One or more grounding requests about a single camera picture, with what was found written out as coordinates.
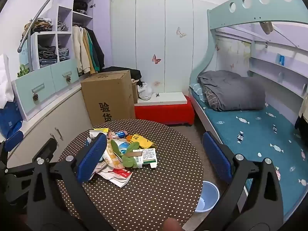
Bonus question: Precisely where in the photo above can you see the person's right hand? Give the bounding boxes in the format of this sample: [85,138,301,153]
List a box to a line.
[163,218,181,231]

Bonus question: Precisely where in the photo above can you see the light blue bunk bed frame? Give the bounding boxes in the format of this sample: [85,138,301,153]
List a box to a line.
[189,0,308,222]

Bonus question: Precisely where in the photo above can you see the blue red wrapper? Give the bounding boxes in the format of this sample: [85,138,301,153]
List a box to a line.
[107,129,129,140]

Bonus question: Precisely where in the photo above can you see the red white packet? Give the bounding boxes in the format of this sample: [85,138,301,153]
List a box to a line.
[96,166,133,188]

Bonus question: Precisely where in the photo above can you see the folded black clothes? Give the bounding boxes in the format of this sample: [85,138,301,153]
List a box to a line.
[73,1,89,15]

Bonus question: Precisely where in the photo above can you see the light blue plaid pillow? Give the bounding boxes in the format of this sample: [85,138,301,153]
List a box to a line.
[190,83,207,103]

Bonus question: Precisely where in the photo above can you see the blue white carton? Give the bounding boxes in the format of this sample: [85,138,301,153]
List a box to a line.
[113,141,135,156]

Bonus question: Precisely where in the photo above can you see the yellow white box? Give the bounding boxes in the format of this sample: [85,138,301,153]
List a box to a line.
[89,128,110,139]

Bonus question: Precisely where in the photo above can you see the black clothing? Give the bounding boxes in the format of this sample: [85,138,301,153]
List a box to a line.
[102,66,143,87]

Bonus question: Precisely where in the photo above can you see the orange white snack bag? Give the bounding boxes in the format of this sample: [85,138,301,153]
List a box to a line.
[102,146,126,170]

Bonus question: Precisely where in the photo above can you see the small cardboard box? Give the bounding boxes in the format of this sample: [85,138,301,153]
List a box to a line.
[131,80,140,104]

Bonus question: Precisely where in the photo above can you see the pale wall poster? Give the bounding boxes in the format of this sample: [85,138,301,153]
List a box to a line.
[217,35,252,77]

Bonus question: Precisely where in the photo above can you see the brown polka dot tablecloth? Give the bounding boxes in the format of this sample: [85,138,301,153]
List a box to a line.
[56,119,204,231]

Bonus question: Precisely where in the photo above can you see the blue bag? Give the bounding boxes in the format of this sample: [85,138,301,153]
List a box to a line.
[0,100,23,140]

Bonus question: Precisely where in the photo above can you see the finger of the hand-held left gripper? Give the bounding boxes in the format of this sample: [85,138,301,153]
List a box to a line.
[5,138,58,204]
[0,131,24,171]

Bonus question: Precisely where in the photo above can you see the green plush toy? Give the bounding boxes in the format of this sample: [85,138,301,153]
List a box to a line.
[110,140,141,169]

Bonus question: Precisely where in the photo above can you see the white green box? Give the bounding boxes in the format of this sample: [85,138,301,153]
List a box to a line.
[131,148,158,169]

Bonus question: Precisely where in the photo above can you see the grey quilt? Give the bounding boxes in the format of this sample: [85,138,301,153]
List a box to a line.
[197,70,266,112]

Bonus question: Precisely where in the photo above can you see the brown cloth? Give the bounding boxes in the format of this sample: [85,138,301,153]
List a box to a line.
[259,21,273,34]

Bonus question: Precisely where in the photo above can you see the black coat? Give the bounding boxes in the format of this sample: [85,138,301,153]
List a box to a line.
[85,28,105,73]

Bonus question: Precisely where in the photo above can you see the folded grey clothes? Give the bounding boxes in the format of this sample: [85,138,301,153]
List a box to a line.
[58,47,70,62]
[57,20,69,32]

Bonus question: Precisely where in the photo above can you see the folded dark clothes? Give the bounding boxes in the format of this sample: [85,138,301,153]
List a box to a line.
[37,44,58,66]

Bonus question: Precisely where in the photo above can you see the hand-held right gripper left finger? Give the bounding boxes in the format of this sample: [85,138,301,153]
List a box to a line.
[26,133,113,231]

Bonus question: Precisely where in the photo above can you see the beige cabinet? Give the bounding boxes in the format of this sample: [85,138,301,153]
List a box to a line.
[7,84,85,166]

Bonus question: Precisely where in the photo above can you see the cream jacket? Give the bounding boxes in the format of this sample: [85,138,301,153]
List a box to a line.
[72,26,93,75]

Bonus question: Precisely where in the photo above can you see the blue plastic bin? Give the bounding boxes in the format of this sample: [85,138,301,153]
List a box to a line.
[194,180,220,213]

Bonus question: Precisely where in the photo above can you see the teal candy print bedsheet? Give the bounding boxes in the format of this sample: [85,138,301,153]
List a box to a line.
[190,87,308,219]

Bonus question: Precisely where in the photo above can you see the green garment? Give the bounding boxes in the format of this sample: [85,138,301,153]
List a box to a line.
[88,30,99,74]

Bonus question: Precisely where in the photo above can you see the large cardboard box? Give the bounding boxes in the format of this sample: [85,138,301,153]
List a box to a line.
[80,70,136,127]

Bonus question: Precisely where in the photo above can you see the curved metal rail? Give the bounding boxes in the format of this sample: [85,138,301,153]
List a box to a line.
[17,0,70,53]

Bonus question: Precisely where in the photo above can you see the pile of mixed clothes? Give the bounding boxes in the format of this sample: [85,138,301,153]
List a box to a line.
[23,18,53,36]

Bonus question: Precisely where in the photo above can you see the white plastic bag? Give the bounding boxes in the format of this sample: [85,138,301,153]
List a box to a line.
[138,82,153,101]

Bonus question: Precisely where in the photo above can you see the purple white shelf unit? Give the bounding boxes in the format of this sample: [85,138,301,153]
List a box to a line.
[30,0,111,75]

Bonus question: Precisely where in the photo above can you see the dark cloth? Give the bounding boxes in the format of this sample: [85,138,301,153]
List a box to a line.
[295,96,308,137]

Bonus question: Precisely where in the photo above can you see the red bench with white top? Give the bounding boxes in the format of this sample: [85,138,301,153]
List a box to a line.
[133,92,195,126]

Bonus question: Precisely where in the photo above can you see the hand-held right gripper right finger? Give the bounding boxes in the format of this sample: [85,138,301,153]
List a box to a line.
[192,132,285,231]

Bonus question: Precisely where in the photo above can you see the yellow paper bag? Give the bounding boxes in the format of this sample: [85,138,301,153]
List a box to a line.
[126,133,156,150]

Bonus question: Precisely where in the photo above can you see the white wardrobe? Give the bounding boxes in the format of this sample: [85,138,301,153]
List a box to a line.
[110,0,217,94]

